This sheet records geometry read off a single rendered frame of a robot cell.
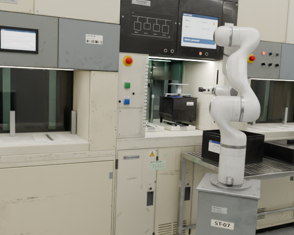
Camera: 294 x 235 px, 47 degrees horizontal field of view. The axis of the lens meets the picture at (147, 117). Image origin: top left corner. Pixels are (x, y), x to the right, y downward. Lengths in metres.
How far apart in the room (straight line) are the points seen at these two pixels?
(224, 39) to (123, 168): 1.00
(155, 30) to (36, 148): 1.02
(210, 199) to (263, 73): 1.36
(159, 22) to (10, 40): 0.89
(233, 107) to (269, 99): 1.85
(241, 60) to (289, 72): 1.24
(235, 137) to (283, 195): 1.56
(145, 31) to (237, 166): 1.02
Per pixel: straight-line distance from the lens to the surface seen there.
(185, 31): 2.30
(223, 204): 1.61
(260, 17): 2.72
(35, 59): 1.94
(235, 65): 1.68
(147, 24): 2.16
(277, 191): 3.03
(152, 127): 2.42
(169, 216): 2.44
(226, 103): 1.58
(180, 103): 2.51
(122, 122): 2.11
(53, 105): 2.43
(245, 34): 1.77
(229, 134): 1.60
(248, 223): 1.63
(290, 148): 2.25
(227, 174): 1.64
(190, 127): 2.58
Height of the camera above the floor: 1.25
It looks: 7 degrees down
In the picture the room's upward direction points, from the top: 2 degrees clockwise
